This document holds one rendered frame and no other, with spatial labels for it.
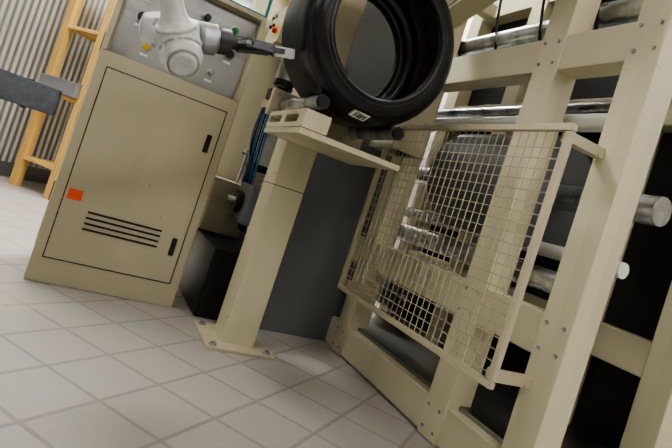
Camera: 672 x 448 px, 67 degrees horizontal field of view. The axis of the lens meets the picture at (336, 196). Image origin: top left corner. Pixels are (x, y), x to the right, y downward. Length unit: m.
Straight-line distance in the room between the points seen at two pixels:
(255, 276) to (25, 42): 3.39
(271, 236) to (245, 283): 0.20
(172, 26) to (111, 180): 0.92
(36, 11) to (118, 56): 2.79
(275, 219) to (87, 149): 0.75
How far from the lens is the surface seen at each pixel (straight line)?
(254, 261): 1.92
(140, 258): 2.19
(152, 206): 2.15
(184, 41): 1.34
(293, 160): 1.91
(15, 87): 0.85
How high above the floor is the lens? 0.61
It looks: 1 degrees up
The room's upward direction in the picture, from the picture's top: 18 degrees clockwise
